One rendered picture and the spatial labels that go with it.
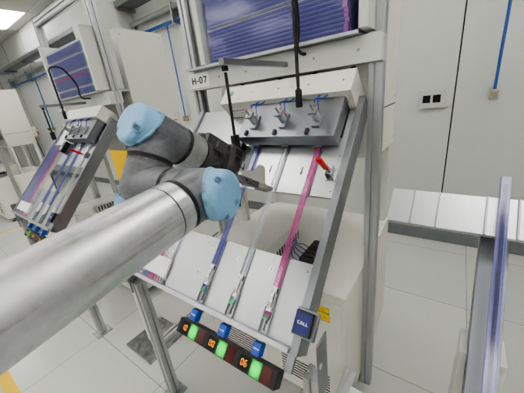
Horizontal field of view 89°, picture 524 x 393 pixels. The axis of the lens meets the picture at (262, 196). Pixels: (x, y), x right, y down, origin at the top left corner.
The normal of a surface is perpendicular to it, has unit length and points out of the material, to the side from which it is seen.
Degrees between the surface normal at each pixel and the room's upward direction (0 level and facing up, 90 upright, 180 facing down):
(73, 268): 65
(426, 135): 90
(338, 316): 90
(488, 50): 90
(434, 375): 0
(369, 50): 90
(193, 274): 45
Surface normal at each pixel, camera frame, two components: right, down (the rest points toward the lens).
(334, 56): -0.57, 0.35
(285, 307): -0.48, -0.41
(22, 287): 0.56, -0.57
